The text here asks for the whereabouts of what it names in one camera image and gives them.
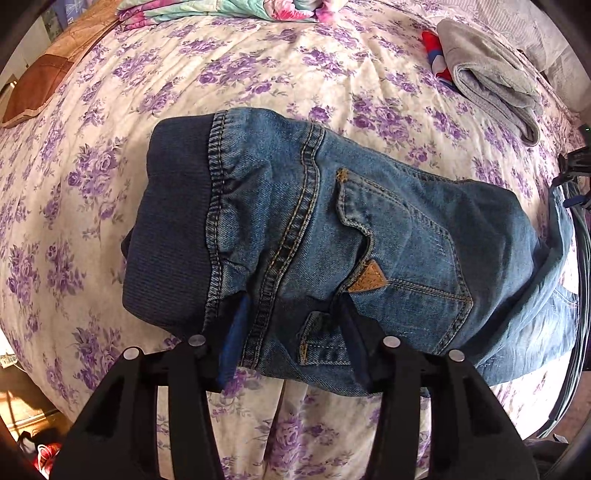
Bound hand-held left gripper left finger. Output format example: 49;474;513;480
49;295;254;480

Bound purple floral bed sheet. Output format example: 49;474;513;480
0;0;583;480

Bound red and white shoe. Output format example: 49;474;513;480
18;431;63;476

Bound brown pillow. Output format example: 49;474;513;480
1;21;118;129

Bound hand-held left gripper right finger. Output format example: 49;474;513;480
339;300;541;480

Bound colourful floral blanket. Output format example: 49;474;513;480
115;0;348;24

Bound red and blue cloth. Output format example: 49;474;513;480
421;30;455;84

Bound blue denim pants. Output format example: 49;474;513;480
120;107;581;398

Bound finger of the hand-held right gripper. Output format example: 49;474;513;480
558;145;591;209

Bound grey folded garment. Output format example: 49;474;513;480
436;18;546;146

